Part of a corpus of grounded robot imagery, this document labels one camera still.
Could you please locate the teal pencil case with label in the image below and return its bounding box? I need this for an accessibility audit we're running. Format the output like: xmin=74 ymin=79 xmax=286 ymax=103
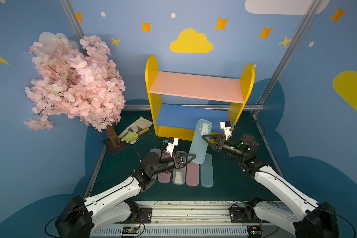
xmin=189 ymin=119 xmax=212 ymax=164

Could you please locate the pink pencil case shelf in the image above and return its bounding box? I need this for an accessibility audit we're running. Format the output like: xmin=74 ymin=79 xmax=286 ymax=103
xmin=186 ymin=162 xmax=199 ymax=186
xmin=157 ymin=150 xmax=171 ymax=183

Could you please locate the clear white pencil case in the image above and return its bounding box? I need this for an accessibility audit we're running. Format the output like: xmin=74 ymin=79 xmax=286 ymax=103
xmin=150 ymin=148 xmax=162 ymax=158

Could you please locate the white pencil case with label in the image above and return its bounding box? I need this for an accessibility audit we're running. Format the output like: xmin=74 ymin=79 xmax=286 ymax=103
xmin=172 ymin=167 xmax=186 ymax=185

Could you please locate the green pencil case shelf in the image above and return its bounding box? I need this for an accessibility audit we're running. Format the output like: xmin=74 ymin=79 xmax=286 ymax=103
xmin=200 ymin=153 xmax=214 ymax=188

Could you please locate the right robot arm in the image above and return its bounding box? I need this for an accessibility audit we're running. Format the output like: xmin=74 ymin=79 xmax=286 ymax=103
xmin=202 ymin=133 xmax=340 ymax=238

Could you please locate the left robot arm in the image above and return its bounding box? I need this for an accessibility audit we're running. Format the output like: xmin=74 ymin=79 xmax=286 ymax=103
xmin=55 ymin=152 xmax=196 ymax=238

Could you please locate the yellow shelf unit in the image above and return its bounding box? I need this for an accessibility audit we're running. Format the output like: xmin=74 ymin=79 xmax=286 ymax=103
xmin=145 ymin=56 xmax=255 ymax=141

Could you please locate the white work glove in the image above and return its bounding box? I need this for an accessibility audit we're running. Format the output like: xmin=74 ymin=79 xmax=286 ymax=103
xmin=119 ymin=117 xmax=153 ymax=144

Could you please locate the brown tree trunk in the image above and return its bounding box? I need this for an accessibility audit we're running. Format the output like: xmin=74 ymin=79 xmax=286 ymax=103
xmin=105 ymin=125 xmax=121 ymax=146

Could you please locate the pink blossom tree crown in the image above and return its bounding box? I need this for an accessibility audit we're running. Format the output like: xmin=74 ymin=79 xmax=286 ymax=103
xmin=24 ymin=35 xmax=126 ymax=131

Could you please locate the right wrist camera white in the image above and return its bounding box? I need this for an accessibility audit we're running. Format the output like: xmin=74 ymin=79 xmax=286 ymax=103
xmin=220 ymin=121 xmax=235 ymax=140

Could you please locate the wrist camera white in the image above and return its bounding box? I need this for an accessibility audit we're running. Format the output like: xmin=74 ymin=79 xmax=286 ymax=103
xmin=220 ymin=121 xmax=235 ymax=140
xmin=165 ymin=137 xmax=179 ymax=157

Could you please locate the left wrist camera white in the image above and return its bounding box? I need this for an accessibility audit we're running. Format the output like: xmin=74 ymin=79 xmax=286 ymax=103
xmin=165 ymin=137 xmax=179 ymax=157

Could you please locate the green garden trowel wooden handle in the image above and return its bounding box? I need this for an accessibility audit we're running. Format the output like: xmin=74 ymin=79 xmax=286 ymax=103
xmin=124 ymin=128 xmax=149 ymax=144

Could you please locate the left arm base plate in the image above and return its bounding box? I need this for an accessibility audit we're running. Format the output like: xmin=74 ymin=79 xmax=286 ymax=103
xmin=130 ymin=207 xmax=153 ymax=224

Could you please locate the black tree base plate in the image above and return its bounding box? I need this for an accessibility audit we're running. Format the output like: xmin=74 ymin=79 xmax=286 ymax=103
xmin=103 ymin=138 xmax=129 ymax=155

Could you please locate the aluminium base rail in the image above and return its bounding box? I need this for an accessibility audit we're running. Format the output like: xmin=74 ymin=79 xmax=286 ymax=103
xmin=60 ymin=200 xmax=319 ymax=238

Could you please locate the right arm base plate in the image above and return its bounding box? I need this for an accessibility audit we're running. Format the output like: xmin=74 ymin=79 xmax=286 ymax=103
xmin=229 ymin=206 xmax=253 ymax=224

